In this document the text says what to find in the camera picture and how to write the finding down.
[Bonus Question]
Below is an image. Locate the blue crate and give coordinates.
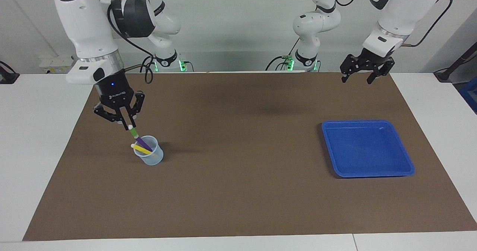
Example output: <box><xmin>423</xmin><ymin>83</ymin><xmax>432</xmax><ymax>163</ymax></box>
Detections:
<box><xmin>458</xmin><ymin>76</ymin><xmax>477</xmax><ymax>114</ymax></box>

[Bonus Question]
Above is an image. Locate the black base cable bundle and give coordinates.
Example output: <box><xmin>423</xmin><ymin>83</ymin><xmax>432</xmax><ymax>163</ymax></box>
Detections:
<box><xmin>265</xmin><ymin>37</ymin><xmax>301</xmax><ymax>72</ymax></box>

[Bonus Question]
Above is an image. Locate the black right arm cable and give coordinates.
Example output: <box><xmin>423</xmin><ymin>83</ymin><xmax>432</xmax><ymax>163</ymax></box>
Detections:
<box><xmin>107</xmin><ymin>0</ymin><xmax>155</xmax><ymax>84</ymax></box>

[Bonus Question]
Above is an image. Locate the purple pen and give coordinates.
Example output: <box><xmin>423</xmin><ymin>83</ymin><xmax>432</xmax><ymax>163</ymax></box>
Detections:
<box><xmin>136</xmin><ymin>136</ymin><xmax>154</xmax><ymax>152</ymax></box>

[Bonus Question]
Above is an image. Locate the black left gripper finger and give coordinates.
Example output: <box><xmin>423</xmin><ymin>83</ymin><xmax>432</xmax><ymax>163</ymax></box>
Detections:
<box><xmin>367</xmin><ymin>57</ymin><xmax>395</xmax><ymax>85</ymax></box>
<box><xmin>339</xmin><ymin>54</ymin><xmax>359</xmax><ymax>83</ymax></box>

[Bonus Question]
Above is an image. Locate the black pole stand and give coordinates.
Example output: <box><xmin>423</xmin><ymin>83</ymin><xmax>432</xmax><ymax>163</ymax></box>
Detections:
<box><xmin>434</xmin><ymin>42</ymin><xmax>477</xmax><ymax>83</ymax></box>

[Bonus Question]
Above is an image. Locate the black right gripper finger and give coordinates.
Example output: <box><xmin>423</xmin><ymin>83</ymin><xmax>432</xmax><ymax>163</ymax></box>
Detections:
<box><xmin>126</xmin><ymin>90</ymin><xmax>146</xmax><ymax>131</ymax></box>
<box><xmin>93</xmin><ymin>101</ymin><xmax>127</xmax><ymax>126</ymax></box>

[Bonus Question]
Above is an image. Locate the clear plastic cup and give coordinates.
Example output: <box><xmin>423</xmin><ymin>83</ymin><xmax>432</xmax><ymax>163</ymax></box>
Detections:
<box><xmin>133</xmin><ymin>136</ymin><xmax>164</xmax><ymax>166</ymax></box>

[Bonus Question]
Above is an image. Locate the white power strip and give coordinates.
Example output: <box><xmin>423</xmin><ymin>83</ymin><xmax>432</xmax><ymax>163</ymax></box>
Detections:
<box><xmin>39</xmin><ymin>55</ymin><xmax>77</xmax><ymax>74</ymax></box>

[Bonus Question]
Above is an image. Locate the brown table mat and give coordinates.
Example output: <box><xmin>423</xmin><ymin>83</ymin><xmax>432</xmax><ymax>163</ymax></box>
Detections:
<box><xmin>22</xmin><ymin>72</ymin><xmax>477</xmax><ymax>241</ymax></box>

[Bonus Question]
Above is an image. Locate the blue plastic tray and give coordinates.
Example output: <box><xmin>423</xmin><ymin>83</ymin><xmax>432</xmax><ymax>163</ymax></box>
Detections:
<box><xmin>321</xmin><ymin>119</ymin><xmax>415</xmax><ymax>178</ymax></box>

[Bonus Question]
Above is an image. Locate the yellow pen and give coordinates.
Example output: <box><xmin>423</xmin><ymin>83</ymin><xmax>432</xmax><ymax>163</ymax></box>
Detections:
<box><xmin>130</xmin><ymin>143</ymin><xmax>153</xmax><ymax>155</ymax></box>

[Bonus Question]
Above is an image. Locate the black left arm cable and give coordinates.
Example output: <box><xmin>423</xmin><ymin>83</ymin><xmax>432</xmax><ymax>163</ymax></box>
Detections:
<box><xmin>327</xmin><ymin>0</ymin><xmax>454</xmax><ymax>48</ymax></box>

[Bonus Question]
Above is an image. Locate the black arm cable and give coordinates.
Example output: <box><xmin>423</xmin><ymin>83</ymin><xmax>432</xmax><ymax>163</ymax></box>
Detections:
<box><xmin>327</xmin><ymin>0</ymin><xmax>454</xmax><ymax>48</ymax></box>
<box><xmin>107</xmin><ymin>0</ymin><xmax>155</xmax><ymax>84</ymax></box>

